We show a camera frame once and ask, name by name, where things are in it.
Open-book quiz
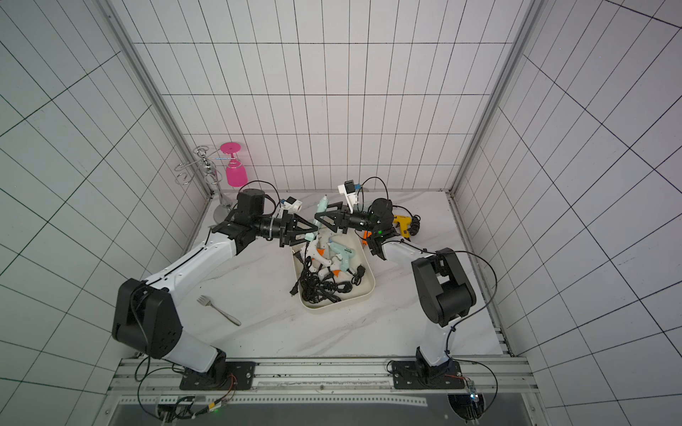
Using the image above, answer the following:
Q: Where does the pink plastic wine glass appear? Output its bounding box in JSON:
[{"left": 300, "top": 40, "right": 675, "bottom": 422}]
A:
[{"left": 220, "top": 142, "right": 249, "bottom": 188}]

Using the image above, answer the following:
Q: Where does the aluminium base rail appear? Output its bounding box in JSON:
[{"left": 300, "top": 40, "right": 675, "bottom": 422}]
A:
[{"left": 108, "top": 357, "right": 539, "bottom": 408}]

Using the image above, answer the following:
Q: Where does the yellow glue gun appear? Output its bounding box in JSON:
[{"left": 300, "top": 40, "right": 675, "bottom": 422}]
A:
[{"left": 394, "top": 215, "right": 421, "bottom": 240}]

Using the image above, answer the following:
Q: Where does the cream plastic storage tray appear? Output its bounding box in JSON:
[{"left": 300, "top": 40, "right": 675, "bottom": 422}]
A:
[{"left": 291, "top": 232, "right": 377, "bottom": 312}]

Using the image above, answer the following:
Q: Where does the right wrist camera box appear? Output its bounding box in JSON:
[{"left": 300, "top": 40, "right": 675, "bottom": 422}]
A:
[{"left": 337, "top": 179, "right": 362, "bottom": 213}]

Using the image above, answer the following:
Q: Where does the chrome glass holder stand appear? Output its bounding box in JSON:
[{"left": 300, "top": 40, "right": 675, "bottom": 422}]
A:
[{"left": 173, "top": 146, "right": 234, "bottom": 224}]

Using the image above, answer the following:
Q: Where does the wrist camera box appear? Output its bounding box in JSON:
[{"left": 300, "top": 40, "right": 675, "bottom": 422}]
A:
[
  {"left": 337, "top": 179, "right": 362, "bottom": 213},
  {"left": 280, "top": 196, "right": 303, "bottom": 214}
]

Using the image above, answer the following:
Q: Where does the silver metal fork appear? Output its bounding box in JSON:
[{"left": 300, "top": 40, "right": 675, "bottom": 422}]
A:
[{"left": 197, "top": 295, "right": 242, "bottom": 327}]

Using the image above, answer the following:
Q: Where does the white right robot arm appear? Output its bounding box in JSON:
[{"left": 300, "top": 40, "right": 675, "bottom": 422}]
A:
[{"left": 314, "top": 198, "right": 477, "bottom": 393}]

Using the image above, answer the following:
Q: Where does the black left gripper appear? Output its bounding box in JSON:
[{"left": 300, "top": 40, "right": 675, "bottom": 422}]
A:
[{"left": 254, "top": 208, "right": 319, "bottom": 247}]

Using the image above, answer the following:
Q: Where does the small white glue gun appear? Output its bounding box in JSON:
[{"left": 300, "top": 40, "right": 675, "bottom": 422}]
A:
[{"left": 305, "top": 241, "right": 341, "bottom": 280}]

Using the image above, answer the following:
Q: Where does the large mint glue gun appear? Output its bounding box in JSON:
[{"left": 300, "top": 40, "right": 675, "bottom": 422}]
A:
[{"left": 316, "top": 195, "right": 329, "bottom": 213}]

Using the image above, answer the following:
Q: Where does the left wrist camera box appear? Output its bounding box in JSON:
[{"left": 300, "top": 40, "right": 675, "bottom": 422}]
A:
[{"left": 280, "top": 196, "right": 303, "bottom": 214}]

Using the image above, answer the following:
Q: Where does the orange glue gun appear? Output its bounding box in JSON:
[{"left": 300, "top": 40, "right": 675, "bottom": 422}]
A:
[{"left": 361, "top": 231, "right": 372, "bottom": 246}]

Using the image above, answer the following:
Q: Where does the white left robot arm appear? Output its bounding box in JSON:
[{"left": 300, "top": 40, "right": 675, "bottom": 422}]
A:
[{"left": 112, "top": 189, "right": 319, "bottom": 390}]

